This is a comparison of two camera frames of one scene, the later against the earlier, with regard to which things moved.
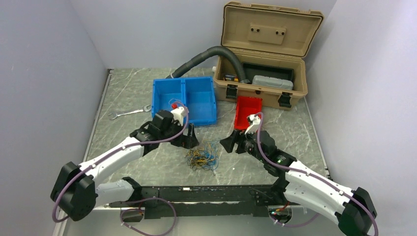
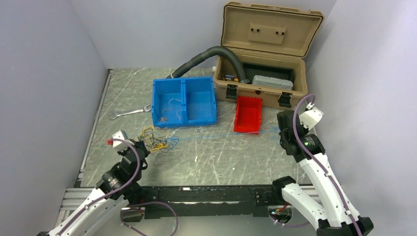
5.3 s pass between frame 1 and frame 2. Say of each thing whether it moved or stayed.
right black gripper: moved
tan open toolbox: stayed
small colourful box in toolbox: stayed
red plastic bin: stayed
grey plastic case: stayed
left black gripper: moved
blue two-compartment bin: stayed
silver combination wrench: stayed
